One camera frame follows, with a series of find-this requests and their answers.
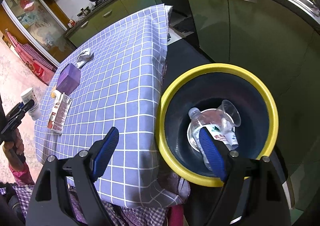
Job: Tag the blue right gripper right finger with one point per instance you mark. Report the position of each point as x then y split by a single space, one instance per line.
211 151

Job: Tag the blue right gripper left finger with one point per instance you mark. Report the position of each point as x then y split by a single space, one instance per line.
101 153

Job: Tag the white plastic bottle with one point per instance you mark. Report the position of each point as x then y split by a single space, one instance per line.
28 97

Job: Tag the clear plastic water bottle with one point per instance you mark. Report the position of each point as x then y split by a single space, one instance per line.
202 125

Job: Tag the clear plastic cup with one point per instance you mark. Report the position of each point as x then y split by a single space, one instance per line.
229 115

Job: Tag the yellow rimmed black trash bin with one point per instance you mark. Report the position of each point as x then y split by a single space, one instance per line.
238 110

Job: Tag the green kitchen cabinets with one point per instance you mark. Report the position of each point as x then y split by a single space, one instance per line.
278 41

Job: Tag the person's left hand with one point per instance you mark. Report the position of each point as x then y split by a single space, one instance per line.
13 149

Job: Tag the white red milk carton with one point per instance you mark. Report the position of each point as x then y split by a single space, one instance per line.
59 112

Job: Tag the blue checkered tablecloth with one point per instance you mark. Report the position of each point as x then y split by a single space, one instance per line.
120 87

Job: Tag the purple box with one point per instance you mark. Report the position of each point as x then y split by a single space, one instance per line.
69 79

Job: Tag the crumpled silver wrapper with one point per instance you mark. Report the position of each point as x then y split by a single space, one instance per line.
84 57

